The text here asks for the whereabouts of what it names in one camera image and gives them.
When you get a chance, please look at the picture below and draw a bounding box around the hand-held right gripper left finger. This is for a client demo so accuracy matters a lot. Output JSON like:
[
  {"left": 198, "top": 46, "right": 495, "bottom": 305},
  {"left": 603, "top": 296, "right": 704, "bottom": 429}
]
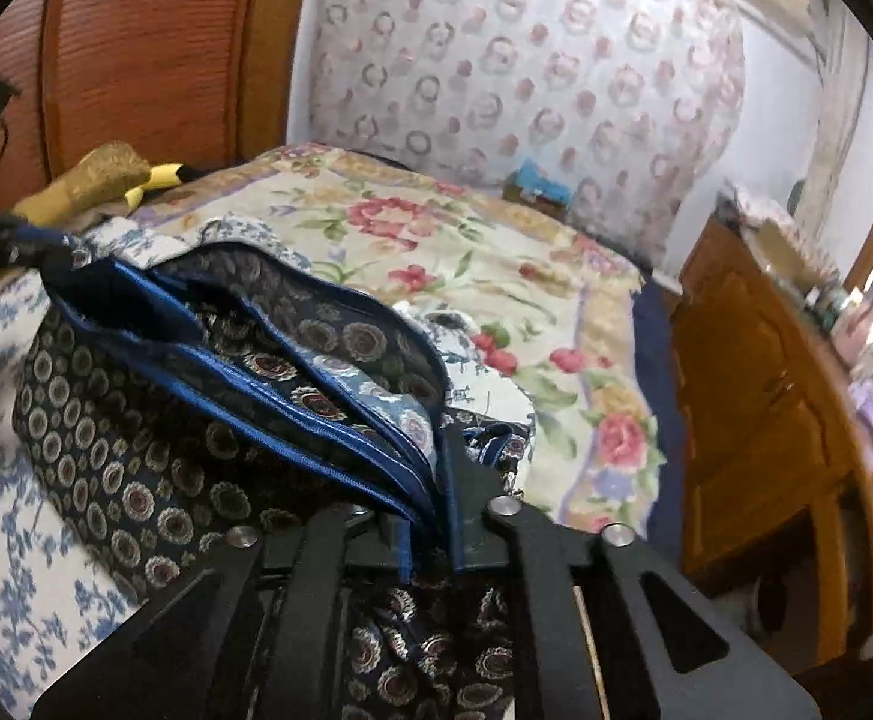
[{"left": 31, "top": 506, "right": 415, "bottom": 720}]

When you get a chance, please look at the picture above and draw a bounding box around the clutter of small items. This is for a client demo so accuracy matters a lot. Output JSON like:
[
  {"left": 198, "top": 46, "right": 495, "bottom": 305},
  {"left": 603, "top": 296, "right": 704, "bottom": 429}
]
[{"left": 721, "top": 180, "right": 873, "bottom": 511}]

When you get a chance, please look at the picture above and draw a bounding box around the small blue box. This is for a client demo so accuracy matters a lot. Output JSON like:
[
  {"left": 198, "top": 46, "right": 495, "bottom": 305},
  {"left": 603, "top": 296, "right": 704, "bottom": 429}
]
[{"left": 507, "top": 157, "right": 580, "bottom": 207}]

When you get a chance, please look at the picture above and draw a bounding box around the floral blanket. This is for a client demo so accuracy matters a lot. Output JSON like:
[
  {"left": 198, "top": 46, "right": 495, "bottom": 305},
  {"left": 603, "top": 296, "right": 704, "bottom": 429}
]
[{"left": 136, "top": 142, "right": 670, "bottom": 541}]

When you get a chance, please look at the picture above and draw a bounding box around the yellow tan cloth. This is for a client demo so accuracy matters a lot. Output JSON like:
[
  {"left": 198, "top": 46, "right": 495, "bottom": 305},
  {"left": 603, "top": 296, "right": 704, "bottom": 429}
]
[{"left": 12, "top": 139, "right": 186, "bottom": 222}]

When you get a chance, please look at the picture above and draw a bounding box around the wooden headboard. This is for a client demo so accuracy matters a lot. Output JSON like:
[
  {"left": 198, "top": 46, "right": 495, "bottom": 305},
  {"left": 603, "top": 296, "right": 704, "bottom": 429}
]
[{"left": 0, "top": 0, "right": 317, "bottom": 203}]

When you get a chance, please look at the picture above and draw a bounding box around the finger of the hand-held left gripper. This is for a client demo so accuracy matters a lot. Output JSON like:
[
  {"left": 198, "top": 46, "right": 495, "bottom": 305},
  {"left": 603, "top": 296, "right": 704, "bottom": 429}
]
[{"left": 0, "top": 206, "right": 81, "bottom": 271}]

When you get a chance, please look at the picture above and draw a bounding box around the navy bed sheet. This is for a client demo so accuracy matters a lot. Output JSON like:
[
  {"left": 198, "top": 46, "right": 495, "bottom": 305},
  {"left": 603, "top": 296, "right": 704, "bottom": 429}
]
[{"left": 627, "top": 270, "right": 696, "bottom": 548}]

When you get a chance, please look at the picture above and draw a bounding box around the wooden cabinet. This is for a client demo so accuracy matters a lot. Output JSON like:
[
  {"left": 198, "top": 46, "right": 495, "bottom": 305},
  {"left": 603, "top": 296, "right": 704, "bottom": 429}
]
[{"left": 668, "top": 214, "right": 873, "bottom": 676}]

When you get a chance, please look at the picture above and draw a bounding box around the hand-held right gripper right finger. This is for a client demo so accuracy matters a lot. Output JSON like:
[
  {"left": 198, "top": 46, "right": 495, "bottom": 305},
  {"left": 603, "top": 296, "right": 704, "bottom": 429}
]
[{"left": 436, "top": 431, "right": 820, "bottom": 720}]

